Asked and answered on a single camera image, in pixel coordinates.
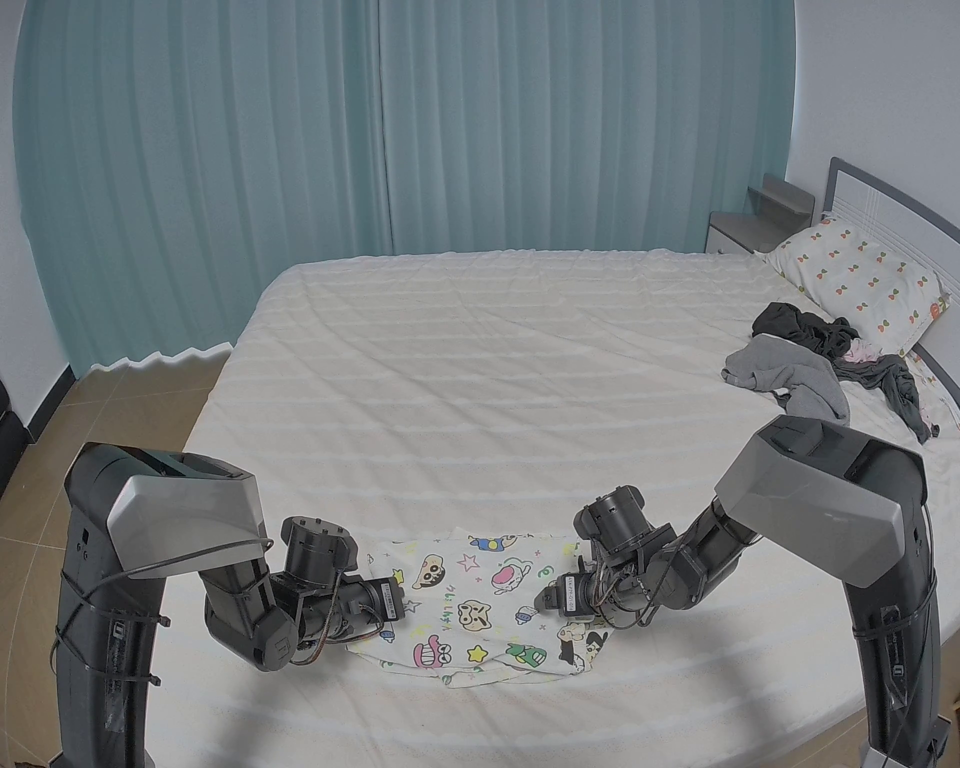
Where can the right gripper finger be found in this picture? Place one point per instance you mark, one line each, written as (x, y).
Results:
(549, 600)

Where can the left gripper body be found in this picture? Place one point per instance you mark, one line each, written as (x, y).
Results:
(375, 607)

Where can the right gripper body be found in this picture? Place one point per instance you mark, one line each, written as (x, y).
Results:
(585, 600)

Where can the white printed pyjama top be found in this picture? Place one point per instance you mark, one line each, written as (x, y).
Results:
(480, 607)

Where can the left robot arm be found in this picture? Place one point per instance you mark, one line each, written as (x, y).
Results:
(105, 600)

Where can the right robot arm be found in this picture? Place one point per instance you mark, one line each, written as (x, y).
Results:
(825, 487)

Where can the bed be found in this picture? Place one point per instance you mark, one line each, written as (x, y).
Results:
(525, 375)

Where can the black garment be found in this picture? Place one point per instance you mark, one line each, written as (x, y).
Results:
(787, 319)

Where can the pink garment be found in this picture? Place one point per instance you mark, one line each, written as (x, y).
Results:
(861, 351)

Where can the grey bedside table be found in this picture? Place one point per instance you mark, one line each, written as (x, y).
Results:
(739, 229)

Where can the black chest of drawers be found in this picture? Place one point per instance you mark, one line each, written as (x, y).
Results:
(9, 435)

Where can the white printed pillow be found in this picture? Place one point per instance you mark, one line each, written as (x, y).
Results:
(855, 277)

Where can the blue-green curtain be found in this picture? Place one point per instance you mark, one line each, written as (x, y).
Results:
(375, 135)

